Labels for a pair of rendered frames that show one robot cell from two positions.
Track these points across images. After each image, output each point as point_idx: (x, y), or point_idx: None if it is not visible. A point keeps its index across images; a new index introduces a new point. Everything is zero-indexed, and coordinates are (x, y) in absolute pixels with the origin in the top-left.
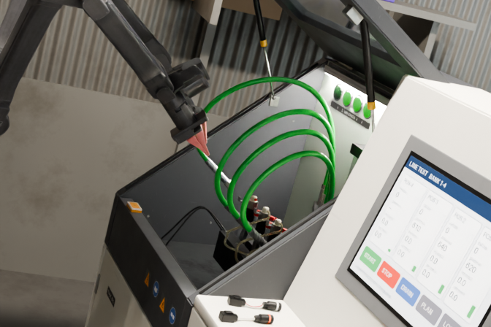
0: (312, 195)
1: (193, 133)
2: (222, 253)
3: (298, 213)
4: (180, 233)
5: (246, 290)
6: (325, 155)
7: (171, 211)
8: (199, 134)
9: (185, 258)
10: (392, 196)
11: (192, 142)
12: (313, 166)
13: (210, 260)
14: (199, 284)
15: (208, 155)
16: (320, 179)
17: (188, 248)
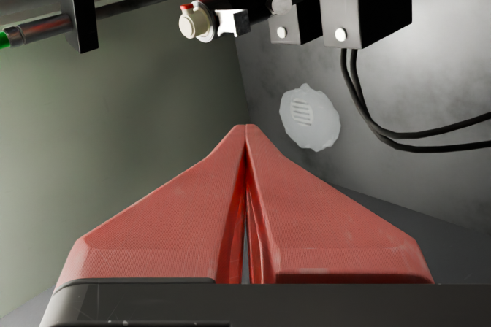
0: (117, 154)
1: (225, 320)
2: None
3: (174, 160)
4: (431, 231)
5: None
6: (16, 195)
7: (444, 280)
8: (148, 241)
9: (460, 136)
10: None
11: (343, 211)
12: (75, 207)
13: (394, 119)
14: None
15: (242, 125)
16: (71, 160)
17: (430, 183)
